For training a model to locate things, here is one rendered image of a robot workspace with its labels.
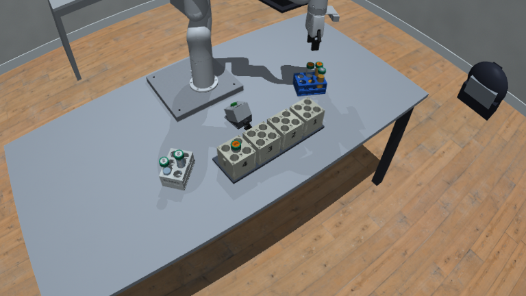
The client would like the white tube rack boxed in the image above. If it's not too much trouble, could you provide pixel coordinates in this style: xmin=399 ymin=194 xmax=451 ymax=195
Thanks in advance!
xmin=159 ymin=149 xmax=195 ymax=190

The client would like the green-capped sample tube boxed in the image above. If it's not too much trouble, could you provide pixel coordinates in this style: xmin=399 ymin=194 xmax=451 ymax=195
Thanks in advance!
xmin=231 ymin=140 xmax=241 ymax=153

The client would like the blue tube rack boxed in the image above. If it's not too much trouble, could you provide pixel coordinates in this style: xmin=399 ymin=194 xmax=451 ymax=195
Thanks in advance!
xmin=293 ymin=72 xmax=327 ymax=97

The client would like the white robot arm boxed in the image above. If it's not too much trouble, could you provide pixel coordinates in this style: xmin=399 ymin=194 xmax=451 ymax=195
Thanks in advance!
xmin=184 ymin=0 xmax=340 ymax=93

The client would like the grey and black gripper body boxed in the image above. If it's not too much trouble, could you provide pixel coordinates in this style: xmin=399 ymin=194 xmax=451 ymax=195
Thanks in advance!
xmin=305 ymin=12 xmax=325 ymax=38

